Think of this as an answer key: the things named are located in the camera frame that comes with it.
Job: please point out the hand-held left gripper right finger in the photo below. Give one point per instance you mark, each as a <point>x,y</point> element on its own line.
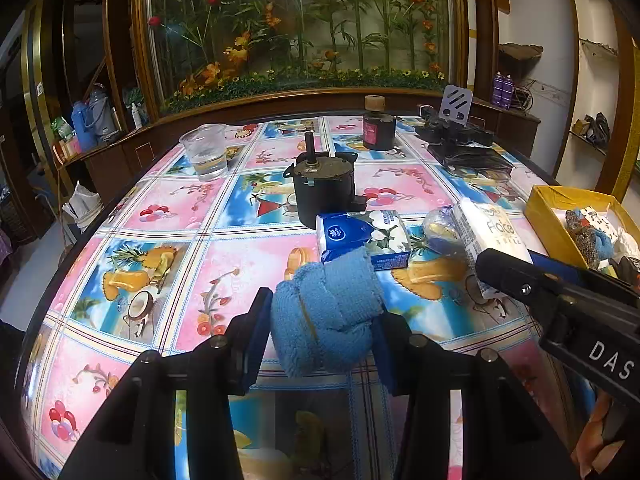
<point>385,350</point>

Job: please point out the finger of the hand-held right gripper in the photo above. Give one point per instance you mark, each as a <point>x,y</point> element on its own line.
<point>510,275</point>
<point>560,267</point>

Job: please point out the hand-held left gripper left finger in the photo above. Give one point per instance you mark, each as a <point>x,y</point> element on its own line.
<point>252,340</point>

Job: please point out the yellow cardboard box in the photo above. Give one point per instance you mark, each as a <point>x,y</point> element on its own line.
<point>550,235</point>

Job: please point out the white tissue pack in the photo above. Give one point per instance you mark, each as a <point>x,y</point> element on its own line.
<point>492,235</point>

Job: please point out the blue towel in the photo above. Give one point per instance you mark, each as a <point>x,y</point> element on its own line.
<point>325,310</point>

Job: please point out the person's right hand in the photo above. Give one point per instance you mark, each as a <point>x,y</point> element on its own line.
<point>597,435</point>

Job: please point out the grey brown knit sock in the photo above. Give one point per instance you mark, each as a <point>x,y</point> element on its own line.
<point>582,240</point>

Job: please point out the small blue cloth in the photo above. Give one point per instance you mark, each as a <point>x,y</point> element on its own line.
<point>606,242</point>

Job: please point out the clear plastic bag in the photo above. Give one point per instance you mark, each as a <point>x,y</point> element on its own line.
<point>440,230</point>

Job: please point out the blue tissue pack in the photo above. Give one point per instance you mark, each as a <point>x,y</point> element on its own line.
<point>350,232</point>

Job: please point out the small wooden block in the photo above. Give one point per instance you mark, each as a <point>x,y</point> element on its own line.
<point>581,127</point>

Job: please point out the black shoes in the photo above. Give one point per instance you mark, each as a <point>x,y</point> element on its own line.
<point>599,130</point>

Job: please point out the black textured pouch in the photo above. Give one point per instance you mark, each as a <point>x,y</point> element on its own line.
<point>450,135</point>

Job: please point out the black electric motor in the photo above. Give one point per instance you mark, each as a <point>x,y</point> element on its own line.
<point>320,195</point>

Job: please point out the grey phone stand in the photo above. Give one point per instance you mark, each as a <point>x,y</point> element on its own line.
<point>456,105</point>

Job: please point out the purple can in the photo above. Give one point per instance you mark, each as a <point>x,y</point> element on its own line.
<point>498,91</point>
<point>509,92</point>

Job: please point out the clear plastic cup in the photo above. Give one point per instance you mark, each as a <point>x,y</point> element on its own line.
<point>205,160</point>

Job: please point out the dark bottle with wooden cap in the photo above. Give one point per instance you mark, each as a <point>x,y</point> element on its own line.
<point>378,130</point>

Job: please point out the white folded papers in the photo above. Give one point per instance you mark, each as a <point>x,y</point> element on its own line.
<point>82,207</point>

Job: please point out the dark wooden cabinet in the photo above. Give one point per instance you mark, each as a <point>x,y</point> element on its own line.
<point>125,160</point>

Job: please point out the white spray bottle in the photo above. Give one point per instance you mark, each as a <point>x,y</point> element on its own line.
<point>136,116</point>

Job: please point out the grey thermos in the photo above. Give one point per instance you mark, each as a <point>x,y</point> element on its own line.
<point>105,120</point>

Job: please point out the pink box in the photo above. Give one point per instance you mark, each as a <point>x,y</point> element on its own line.
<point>67,149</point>

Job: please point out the blue thermos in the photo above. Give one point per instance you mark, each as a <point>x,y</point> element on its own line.
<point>82,127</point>

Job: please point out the green packet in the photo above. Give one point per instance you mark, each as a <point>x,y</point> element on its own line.
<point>63,129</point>

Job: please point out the flower display glass case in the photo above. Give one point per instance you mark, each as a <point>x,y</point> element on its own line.
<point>300,20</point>

